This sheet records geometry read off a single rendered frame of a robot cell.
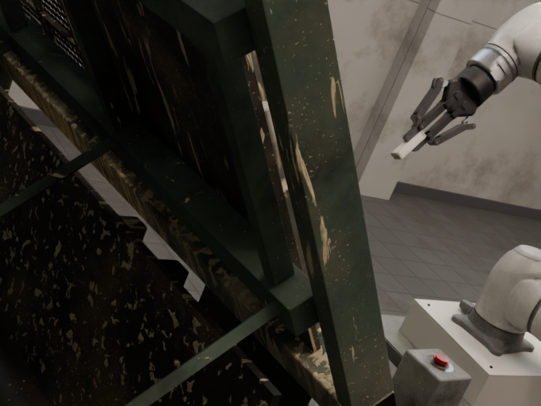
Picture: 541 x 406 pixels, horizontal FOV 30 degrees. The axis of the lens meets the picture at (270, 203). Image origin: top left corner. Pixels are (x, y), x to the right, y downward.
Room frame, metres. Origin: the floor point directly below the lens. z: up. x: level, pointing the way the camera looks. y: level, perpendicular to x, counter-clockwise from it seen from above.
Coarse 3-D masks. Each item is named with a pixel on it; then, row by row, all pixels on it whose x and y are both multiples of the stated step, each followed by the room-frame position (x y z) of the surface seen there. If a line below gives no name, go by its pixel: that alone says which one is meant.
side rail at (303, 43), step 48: (288, 0) 1.48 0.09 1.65; (288, 48) 1.51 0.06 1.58; (288, 96) 1.53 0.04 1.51; (336, 96) 1.60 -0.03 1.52; (288, 144) 1.58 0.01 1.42; (336, 144) 1.63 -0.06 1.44; (336, 192) 1.66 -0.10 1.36; (336, 240) 1.70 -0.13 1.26; (336, 288) 1.74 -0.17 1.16; (336, 336) 1.78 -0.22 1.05; (384, 336) 1.88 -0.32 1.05; (336, 384) 1.90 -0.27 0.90; (384, 384) 1.93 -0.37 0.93
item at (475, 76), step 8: (464, 72) 1.99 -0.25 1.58; (472, 72) 1.98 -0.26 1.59; (480, 72) 1.98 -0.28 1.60; (448, 80) 1.99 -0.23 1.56; (456, 80) 1.98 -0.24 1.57; (464, 80) 1.99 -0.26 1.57; (472, 80) 1.97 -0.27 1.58; (480, 80) 1.97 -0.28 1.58; (488, 80) 1.98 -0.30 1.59; (448, 88) 1.97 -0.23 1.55; (456, 88) 1.98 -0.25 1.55; (464, 88) 1.98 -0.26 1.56; (472, 88) 1.97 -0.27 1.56; (480, 88) 1.97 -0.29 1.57; (488, 88) 1.98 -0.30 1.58; (448, 96) 1.96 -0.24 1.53; (464, 96) 1.98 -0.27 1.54; (472, 96) 1.99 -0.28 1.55; (480, 96) 1.97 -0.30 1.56; (488, 96) 1.99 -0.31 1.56; (456, 104) 1.97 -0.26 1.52; (472, 104) 1.98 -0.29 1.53; (480, 104) 1.99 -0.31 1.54; (448, 112) 1.98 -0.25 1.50; (464, 112) 1.97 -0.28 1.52; (472, 112) 1.98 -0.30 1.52
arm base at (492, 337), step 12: (468, 312) 2.66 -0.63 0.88; (468, 324) 2.59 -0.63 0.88; (480, 324) 2.56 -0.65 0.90; (480, 336) 2.55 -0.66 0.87; (492, 336) 2.54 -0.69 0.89; (504, 336) 2.54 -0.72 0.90; (516, 336) 2.56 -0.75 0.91; (492, 348) 2.51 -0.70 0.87; (504, 348) 2.53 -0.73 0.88; (516, 348) 2.56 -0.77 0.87; (528, 348) 2.60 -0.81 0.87
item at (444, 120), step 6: (468, 102) 1.97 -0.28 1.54; (456, 108) 1.97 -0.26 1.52; (462, 108) 1.96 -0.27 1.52; (444, 114) 1.97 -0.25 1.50; (450, 114) 1.95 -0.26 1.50; (456, 114) 1.96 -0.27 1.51; (438, 120) 1.97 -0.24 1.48; (444, 120) 1.95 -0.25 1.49; (450, 120) 1.95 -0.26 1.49; (432, 126) 1.95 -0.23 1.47; (438, 126) 1.94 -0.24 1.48; (444, 126) 1.95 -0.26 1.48; (426, 132) 1.95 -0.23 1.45; (432, 132) 1.93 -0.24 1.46; (438, 132) 1.94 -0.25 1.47; (426, 138) 1.92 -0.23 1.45; (432, 138) 1.93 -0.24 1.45
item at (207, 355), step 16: (0, 48) 2.78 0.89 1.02; (112, 144) 2.33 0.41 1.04; (80, 160) 2.29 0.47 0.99; (48, 176) 2.25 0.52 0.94; (64, 176) 2.26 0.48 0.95; (32, 192) 2.22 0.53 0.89; (0, 208) 2.18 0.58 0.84; (16, 208) 2.21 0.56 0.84; (272, 304) 1.81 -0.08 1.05; (256, 320) 1.79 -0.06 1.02; (224, 336) 1.75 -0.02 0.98; (240, 336) 1.76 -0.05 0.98; (208, 352) 1.73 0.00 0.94; (224, 352) 1.74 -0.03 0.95; (176, 368) 1.71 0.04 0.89; (192, 368) 1.71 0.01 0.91; (160, 384) 1.67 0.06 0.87; (176, 384) 1.68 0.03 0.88; (144, 400) 1.65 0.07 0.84
